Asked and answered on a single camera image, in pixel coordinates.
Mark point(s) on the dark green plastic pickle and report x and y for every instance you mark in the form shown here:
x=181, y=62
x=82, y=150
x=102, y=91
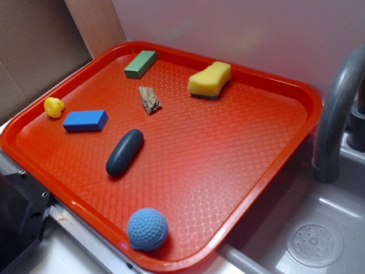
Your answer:
x=124, y=153

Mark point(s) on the red plastic tray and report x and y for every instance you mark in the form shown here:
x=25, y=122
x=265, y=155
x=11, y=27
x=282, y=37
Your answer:
x=202, y=163

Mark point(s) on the brown wood bark piece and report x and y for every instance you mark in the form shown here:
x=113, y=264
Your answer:
x=149, y=99

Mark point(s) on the yellow sponge with dark base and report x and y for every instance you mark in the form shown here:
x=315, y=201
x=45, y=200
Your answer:
x=209, y=82

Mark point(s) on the green rectangular block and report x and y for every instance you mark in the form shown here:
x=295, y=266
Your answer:
x=140, y=64

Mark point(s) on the blue rectangular block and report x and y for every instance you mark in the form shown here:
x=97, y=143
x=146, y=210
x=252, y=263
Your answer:
x=80, y=121

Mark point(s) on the blue dimpled rubber ball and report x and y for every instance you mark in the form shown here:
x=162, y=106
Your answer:
x=147, y=229

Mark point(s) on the yellow plastic knob toy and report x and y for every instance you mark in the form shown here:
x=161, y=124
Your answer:
x=53, y=107

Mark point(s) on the grey toy sink basin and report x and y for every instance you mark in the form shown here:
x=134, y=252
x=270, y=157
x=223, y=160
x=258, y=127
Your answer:
x=257, y=243

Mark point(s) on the grey curved faucet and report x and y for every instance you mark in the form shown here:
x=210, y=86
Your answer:
x=335, y=115

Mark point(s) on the round sink drain strainer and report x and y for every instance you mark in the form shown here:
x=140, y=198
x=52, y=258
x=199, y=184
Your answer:
x=314, y=243

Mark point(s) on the brown cardboard panel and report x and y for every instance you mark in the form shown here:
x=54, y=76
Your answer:
x=40, y=46

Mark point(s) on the aluminium frame rail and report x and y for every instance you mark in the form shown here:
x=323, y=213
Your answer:
x=60, y=241

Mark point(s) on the black metal bracket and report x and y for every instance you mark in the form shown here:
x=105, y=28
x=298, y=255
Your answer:
x=24, y=208

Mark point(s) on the dark faucet handle knob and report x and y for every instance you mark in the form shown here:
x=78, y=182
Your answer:
x=355, y=137

